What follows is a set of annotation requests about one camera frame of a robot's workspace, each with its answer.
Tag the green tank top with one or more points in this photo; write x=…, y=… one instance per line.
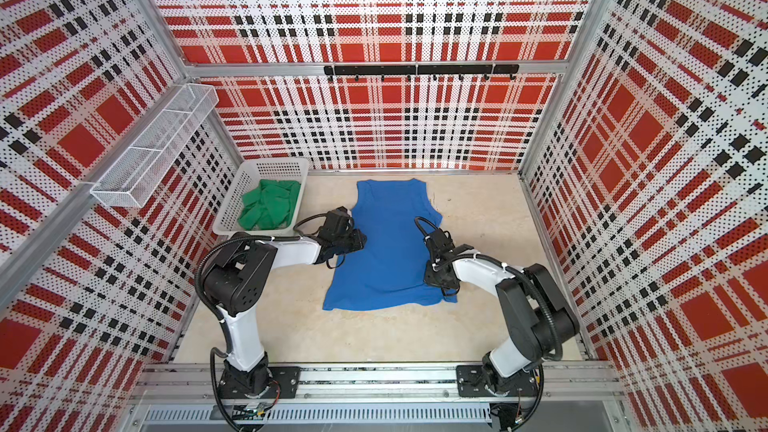
x=270, y=205

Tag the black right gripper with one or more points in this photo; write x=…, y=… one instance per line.
x=429, y=275

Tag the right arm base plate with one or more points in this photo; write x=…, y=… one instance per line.
x=481, y=380

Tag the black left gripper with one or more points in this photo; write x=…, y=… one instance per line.
x=358, y=242

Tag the black wall hook rail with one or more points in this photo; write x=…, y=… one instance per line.
x=421, y=69

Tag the blue tank top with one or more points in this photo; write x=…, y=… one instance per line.
x=389, y=270

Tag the white wire wall shelf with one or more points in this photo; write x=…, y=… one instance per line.
x=137, y=172

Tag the aluminium front rail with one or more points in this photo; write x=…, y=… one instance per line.
x=420, y=382

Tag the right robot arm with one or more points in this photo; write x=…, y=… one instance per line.
x=538, y=318

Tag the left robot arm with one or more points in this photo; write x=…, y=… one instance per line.
x=232, y=277

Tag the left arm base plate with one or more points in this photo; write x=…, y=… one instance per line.
x=261, y=383

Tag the white plastic laundry basket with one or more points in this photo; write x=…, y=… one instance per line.
x=249, y=176

